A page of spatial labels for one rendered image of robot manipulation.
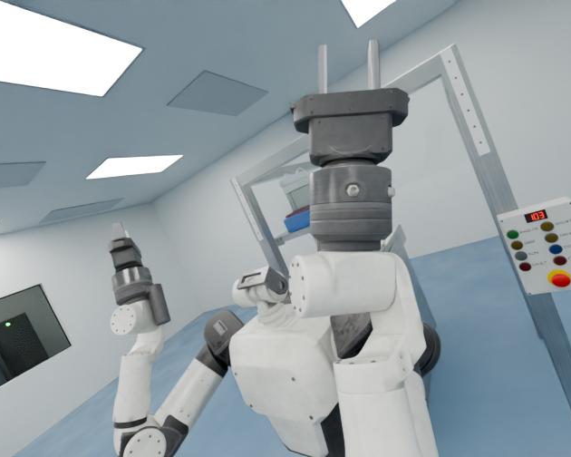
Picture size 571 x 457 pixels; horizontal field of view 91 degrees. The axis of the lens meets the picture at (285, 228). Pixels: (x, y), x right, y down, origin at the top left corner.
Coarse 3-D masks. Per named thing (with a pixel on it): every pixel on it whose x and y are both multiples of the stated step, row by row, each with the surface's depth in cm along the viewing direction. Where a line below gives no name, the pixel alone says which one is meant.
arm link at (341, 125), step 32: (320, 96) 29; (352, 96) 28; (384, 96) 28; (320, 128) 29; (352, 128) 28; (384, 128) 28; (320, 160) 31; (352, 160) 28; (320, 192) 28; (352, 192) 26; (384, 192) 27
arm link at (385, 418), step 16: (352, 400) 25; (368, 400) 24; (384, 400) 24; (400, 400) 25; (352, 416) 25; (368, 416) 24; (384, 416) 24; (400, 416) 24; (352, 432) 25; (368, 432) 24; (384, 432) 23; (400, 432) 24; (352, 448) 24; (368, 448) 23; (384, 448) 23; (400, 448) 23; (416, 448) 24
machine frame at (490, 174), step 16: (480, 160) 88; (496, 160) 86; (480, 176) 90; (496, 176) 87; (496, 192) 89; (512, 192) 87; (496, 208) 90; (512, 208) 88; (496, 224) 183; (272, 240) 144; (272, 256) 142; (288, 272) 146; (288, 288) 143; (528, 304) 186; (544, 304) 91; (544, 320) 92; (560, 320) 90; (544, 336) 93; (560, 336) 91; (560, 352) 92; (560, 368) 93
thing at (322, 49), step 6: (318, 48) 31; (324, 48) 30; (318, 54) 30; (324, 54) 30; (318, 60) 30; (324, 60) 30; (318, 66) 30; (324, 66) 30; (318, 72) 30; (324, 72) 30; (318, 78) 30; (324, 78) 30; (324, 84) 30; (324, 90) 30
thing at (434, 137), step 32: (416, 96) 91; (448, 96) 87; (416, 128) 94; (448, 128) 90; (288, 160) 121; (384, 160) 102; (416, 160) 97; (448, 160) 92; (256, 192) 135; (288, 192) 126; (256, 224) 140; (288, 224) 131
